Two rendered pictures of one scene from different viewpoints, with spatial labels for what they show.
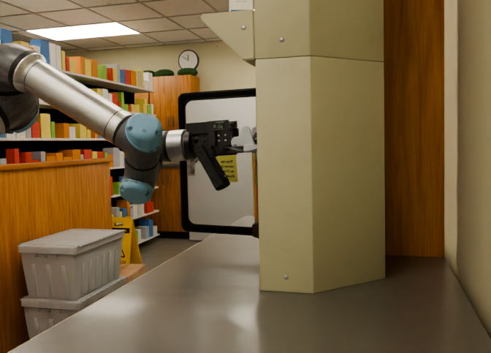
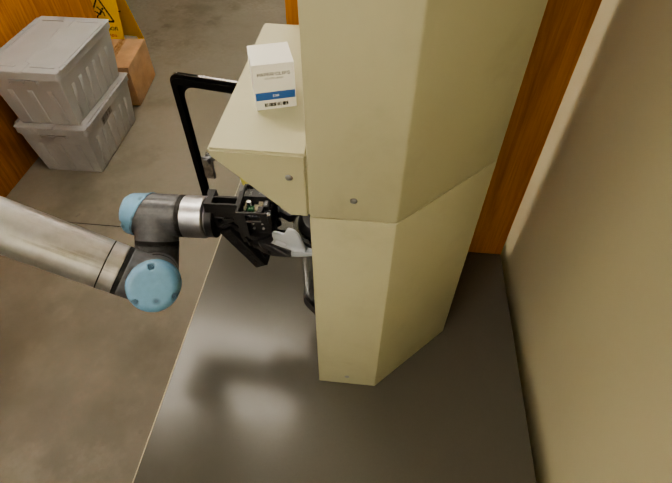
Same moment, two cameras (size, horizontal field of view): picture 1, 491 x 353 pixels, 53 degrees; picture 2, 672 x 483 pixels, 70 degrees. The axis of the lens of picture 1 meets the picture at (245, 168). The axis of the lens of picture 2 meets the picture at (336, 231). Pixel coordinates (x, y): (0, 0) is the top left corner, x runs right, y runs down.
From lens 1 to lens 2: 0.84 m
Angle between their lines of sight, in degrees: 46
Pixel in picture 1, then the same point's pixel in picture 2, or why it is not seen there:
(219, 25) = (245, 170)
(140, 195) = not seen: hidden behind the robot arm
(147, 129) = (159, 297)
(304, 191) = (372, 332)
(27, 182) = not seen: outside the picture
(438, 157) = (524, 174)
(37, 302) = (35, 130)
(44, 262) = (23, 88)
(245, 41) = (292, 195)
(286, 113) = (354, 274)
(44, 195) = not seen: outside the picture
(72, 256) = (57, 82)
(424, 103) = (529, 116)
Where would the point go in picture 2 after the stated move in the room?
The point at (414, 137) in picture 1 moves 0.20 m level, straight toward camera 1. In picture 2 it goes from (503, 153) to (509, 225)
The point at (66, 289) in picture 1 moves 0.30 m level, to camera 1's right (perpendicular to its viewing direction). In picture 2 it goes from (64, 115) to (124, 110)
